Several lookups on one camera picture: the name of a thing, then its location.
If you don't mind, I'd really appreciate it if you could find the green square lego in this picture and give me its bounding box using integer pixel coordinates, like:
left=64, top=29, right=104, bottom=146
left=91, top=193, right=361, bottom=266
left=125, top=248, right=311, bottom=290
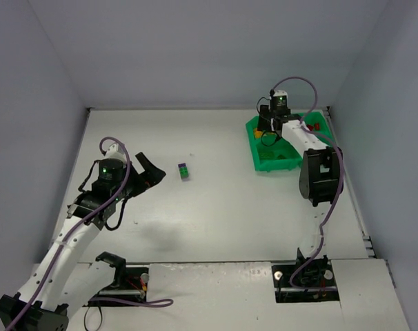
left=177, top=163, right=190, bottom=180

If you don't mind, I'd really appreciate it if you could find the green two-by-four lego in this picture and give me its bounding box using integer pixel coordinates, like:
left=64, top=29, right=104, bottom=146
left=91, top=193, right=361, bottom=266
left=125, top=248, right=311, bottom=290
left=258, top=151, right=276, bottom=161

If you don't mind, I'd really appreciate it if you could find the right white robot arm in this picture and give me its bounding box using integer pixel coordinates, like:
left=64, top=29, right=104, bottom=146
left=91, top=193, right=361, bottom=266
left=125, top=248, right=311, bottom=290
left=258, top=88, right=344, bottom=273

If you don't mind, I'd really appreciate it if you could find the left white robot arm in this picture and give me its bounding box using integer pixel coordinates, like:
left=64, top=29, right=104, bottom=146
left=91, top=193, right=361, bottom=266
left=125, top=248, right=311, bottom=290
left=0, top=152, right=166, bottom=330

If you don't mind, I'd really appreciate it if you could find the green four-compartment tray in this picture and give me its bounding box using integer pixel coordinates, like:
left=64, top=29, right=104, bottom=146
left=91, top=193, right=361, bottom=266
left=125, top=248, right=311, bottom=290
left=246, top=111, right=334, bottom=172

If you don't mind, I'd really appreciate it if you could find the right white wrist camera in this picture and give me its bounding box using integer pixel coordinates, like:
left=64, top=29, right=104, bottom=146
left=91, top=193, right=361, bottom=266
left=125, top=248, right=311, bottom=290
left=270, top=90, right=288, bottom=98

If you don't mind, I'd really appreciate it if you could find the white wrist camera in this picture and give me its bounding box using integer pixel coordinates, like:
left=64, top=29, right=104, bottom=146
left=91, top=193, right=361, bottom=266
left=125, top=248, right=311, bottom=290
left=104, top=143, right=126, bottom=163
left=270, top=90, right=288, bottom=98

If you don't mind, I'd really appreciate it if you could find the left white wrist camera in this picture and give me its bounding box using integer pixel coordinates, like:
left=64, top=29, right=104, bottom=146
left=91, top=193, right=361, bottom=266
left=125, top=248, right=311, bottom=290
left=104, top=143, right=126, bottom=163

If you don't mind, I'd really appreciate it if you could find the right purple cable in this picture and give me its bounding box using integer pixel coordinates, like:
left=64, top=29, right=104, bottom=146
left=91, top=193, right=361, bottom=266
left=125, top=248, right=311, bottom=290
left=272, top=76, right=344, bottom=289

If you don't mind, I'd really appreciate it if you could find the purple cable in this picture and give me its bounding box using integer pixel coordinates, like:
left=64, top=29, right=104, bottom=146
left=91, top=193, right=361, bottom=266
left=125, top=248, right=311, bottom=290
left=272, top=76, right=344, bottom=289
left=3, top=137, right=174, bottom=331

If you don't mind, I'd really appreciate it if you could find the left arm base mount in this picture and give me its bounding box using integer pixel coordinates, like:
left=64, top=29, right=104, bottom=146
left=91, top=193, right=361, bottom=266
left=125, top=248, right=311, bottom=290
left=86, top=252, right=150, bottom=307

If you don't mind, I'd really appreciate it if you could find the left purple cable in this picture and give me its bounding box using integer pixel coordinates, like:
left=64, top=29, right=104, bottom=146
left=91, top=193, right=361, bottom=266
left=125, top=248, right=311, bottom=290
left=3, top=137, right=174, bottom=331

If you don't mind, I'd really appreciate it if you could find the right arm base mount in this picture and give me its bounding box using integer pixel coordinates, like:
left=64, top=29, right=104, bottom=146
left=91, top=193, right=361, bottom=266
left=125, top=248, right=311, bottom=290
left=271, top=256, right=340, bottom=303

